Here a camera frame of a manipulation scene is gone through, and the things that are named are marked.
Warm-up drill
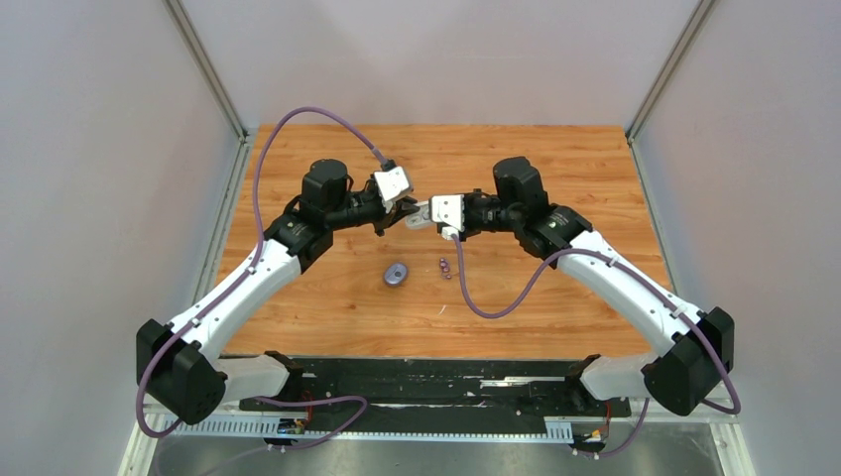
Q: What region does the white earbud charging case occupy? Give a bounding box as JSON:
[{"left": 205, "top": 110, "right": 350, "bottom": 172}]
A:
[{"left": 405, "top": 202, "right": 433, "bottom": 230}]

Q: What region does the left aluminium frame post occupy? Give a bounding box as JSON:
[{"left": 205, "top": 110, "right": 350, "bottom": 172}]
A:
[{"left": 163, "top": 0, "right": 254, "bottom": 166}]

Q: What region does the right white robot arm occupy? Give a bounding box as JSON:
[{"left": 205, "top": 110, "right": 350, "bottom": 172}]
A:
[{"left": 452, "top": 157, "right": 742, "bottom": 417}]

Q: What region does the right aluminium frame post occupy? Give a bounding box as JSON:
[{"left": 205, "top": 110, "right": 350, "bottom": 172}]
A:
[{"left": 626, "top": 0, "right": 721, "bottom": 159}]

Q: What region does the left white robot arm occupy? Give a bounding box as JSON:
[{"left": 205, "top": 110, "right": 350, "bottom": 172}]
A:
[{"left": 136, "top": 159, "right": 418, "bottom": 424}]

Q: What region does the aluminium frame post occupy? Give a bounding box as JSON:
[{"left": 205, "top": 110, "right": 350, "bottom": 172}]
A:
[
  {"left": 163, "top": 0, "right": 254, "bottom": 166},
  {"left": 626, "top": 0, "right": 721, "bottom": 159}
]

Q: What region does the blue-grey earbud case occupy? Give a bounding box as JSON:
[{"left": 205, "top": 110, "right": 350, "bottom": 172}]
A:
[{"left": 383, "top": 262, "right": 409, "bottom": 288}]

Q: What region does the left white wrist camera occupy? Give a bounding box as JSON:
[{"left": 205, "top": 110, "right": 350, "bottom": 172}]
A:
[{"left": 373, "top": 166, "right": 414, "bottom": 206}]

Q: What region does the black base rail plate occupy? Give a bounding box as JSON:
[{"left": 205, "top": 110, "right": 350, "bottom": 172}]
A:
[{"left": 225, "top": 355, "right": 632, "bottom": 435}]

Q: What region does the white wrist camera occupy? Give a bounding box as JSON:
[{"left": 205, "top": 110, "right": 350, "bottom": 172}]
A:
[
  {"left": 373, "top": 166, "right": 414, "bottom": 206},
  {"left": 428, "top": 194, "right": 465, "bottom": 241}
]

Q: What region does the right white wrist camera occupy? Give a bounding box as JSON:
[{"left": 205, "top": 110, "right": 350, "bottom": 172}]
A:
[{"left": 428, "top": 194, "right": 465, "bottom": 241}]

